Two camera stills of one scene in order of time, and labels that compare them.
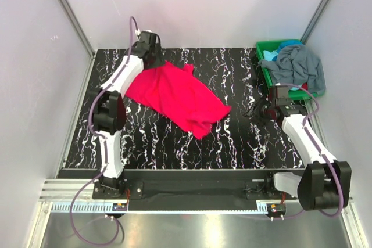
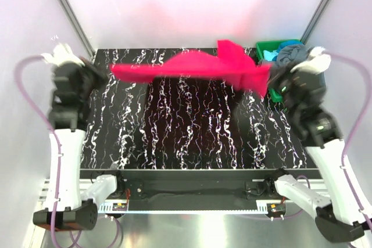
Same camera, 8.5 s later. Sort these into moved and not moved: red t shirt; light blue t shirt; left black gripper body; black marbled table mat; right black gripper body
Moved: red t shirt; left black gripper body; right black gripper body
Not moved: light blue t shirt; black marbled table mat
